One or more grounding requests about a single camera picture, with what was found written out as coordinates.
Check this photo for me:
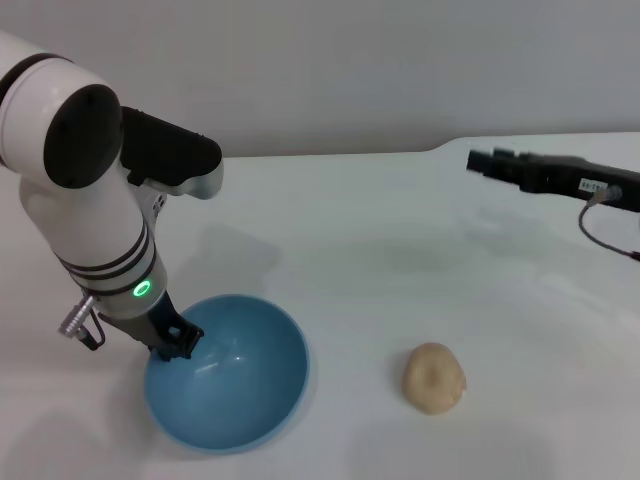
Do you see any right arm cable with plug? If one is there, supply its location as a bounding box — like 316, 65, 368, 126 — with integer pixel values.
578, 183, 640, 262

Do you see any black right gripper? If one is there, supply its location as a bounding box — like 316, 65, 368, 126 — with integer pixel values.
466, 146, 640, 215

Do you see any blue bowl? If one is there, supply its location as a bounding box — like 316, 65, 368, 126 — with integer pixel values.
143, 293, 311, 454

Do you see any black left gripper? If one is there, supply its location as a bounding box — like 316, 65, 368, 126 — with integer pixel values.
102, 293, 206, 363

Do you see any beige egg yolk pastry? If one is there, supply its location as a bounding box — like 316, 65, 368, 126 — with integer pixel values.
401, 341, 469, 415

